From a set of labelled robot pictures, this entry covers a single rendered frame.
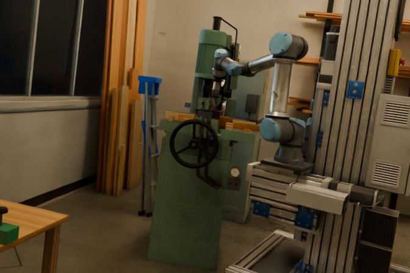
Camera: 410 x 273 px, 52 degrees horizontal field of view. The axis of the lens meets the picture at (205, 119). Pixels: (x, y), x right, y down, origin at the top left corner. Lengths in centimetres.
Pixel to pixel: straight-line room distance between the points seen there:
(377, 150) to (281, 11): 317
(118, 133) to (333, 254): 238
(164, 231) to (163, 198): 22
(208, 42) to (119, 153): 179
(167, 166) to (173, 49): 283
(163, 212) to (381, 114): 142
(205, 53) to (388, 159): 124
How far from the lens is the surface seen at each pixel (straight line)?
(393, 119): 223
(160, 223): 277
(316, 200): 205
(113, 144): 406
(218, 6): 525
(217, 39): 270
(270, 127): 206
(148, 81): 352
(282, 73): 209
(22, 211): 199
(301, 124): 218
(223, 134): 261
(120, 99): 404
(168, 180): 269
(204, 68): 268
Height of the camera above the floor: 117
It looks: 5 degrees down
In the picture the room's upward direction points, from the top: 8 degrees clockwise
